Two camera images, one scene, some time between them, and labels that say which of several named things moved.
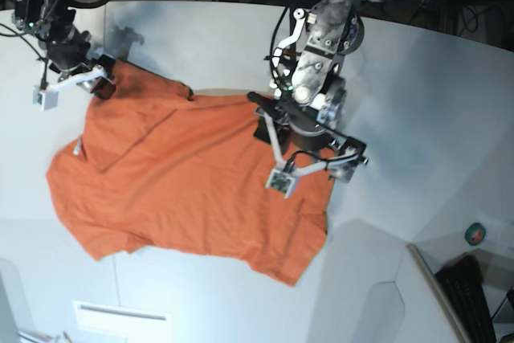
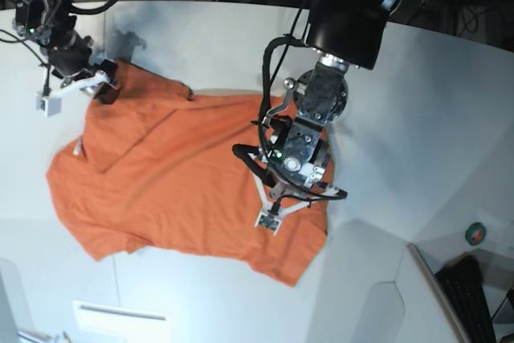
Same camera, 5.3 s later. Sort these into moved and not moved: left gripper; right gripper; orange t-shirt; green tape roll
Moved: right gripper
Not moved: left gripper; orange t-shirt; green tape roll
